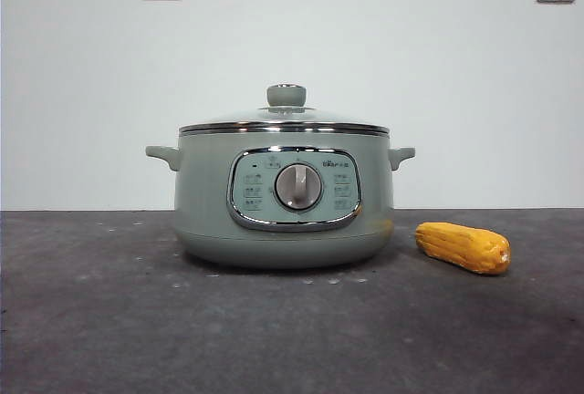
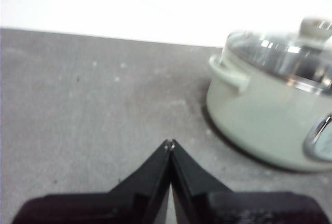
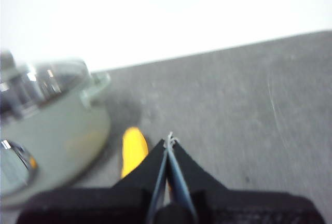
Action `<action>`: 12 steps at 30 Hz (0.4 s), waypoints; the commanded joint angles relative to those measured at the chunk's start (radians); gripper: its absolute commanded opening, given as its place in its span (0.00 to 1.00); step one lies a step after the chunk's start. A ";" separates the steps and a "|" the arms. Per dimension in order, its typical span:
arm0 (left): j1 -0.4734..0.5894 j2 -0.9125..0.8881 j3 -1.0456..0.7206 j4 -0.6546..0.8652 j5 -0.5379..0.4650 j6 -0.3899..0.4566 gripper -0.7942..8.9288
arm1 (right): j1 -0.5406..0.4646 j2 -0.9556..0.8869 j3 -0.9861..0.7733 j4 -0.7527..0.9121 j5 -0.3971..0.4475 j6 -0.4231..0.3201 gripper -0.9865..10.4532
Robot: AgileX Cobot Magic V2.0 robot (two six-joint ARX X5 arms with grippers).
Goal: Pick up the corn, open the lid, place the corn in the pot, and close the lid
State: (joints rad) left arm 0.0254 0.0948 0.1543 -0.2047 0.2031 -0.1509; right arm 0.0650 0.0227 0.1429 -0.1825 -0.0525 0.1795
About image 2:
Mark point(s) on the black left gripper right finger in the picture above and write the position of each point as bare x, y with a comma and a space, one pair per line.
207, 206

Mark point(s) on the glass lid with round knob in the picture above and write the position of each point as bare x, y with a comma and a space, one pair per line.
285, 53

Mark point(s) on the pale green electric pot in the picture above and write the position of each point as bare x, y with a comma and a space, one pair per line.
259, 120

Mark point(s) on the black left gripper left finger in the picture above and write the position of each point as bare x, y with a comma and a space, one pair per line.
135, 203

